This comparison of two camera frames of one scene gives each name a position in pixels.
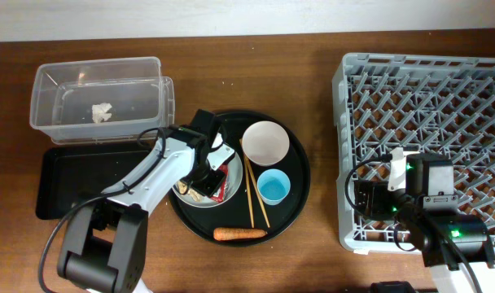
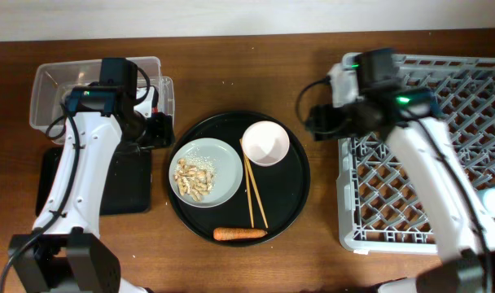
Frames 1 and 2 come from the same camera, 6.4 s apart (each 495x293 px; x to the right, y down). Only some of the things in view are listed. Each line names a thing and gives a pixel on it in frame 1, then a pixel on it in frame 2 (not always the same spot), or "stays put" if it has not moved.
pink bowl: [265, 143] stays put
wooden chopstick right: [256, 189] stays put
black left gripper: [211, 188] to [164, 133]
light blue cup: [273, 185] to [494, 201]
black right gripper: [378, 189] to [334, 119]
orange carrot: [225, 233] stays put
